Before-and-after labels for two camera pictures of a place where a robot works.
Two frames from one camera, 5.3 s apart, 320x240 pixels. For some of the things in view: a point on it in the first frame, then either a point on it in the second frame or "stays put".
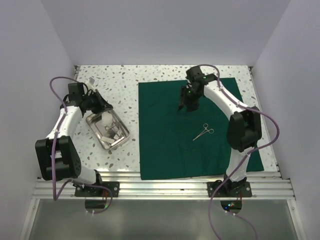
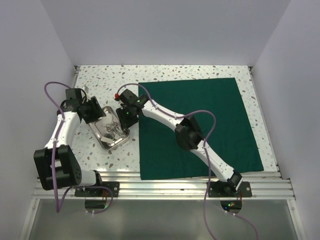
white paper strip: (107, 139) stays put
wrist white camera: (91, 80) -> (86, 88)
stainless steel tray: (109, 127) stays put
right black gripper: (191, 106) -> (125, 122)
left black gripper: (102, 104) -> (97, 112)
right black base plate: (229, 189) stays put
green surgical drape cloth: (176, 143) stays put
